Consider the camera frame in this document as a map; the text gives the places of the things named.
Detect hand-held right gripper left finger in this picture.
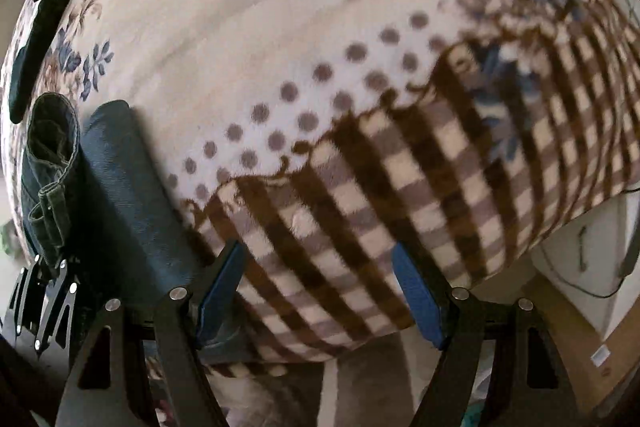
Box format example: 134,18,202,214
55,238,247,427

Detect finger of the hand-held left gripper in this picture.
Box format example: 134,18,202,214
34,259,79,353
7,256,42,339

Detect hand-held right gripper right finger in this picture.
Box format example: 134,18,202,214
392,242,589,427

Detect light blue denim pants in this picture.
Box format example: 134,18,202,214
20,93,256,365

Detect folded dark blue pants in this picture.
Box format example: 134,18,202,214
9,0,81,124

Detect white box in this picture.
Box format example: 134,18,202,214
530,193,640,344

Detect floral checked blanket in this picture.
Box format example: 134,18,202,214
0,0,640,367

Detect thin black cable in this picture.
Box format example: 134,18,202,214
542,222,640,299

